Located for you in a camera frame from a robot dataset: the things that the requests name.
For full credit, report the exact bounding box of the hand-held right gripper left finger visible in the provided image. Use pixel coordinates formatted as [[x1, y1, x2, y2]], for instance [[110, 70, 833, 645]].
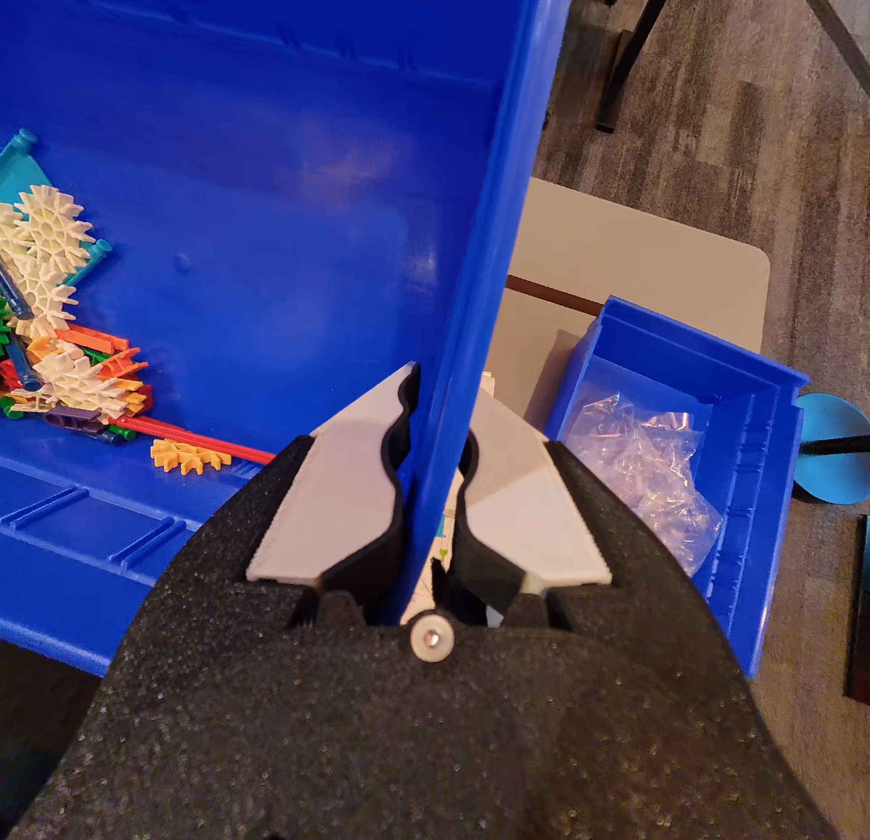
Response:
[[245, 363, 422, 624]]

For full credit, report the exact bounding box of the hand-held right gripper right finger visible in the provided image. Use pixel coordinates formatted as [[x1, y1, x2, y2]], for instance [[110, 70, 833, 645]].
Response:
[[450, 386, 614, 628]]

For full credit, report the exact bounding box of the black rod stand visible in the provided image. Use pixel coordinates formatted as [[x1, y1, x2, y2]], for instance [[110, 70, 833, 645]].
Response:
[[794, 391, 870, 504]]

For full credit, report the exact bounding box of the black table frame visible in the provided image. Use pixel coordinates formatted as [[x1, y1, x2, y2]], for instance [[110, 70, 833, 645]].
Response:
[[595, 0, 870, 134]]

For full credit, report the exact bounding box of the dark flat object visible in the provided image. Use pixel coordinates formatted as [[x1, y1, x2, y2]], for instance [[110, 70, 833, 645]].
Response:
[[844, 513, 870, 700]]

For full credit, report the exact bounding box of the small blue plastic bin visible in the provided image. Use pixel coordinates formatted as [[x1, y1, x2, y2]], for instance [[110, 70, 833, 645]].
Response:
[[544, 294, 812, 679]]

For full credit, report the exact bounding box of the pile of plastic construction pieces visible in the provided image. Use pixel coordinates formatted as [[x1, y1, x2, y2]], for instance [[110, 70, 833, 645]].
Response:
[[0, 127, 275, 476]]

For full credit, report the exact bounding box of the large blue plastic bin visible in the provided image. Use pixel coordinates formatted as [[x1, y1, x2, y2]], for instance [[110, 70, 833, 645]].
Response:
[[0, 0, 579, 677]]

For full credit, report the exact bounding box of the clear plastic bag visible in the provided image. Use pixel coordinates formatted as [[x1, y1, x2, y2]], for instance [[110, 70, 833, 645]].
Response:
[[565, 391, 724, 578]]

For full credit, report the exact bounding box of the toy model booklet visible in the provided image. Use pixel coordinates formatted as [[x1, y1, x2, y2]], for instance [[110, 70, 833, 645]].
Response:
[[401, 492, 470, 626]]

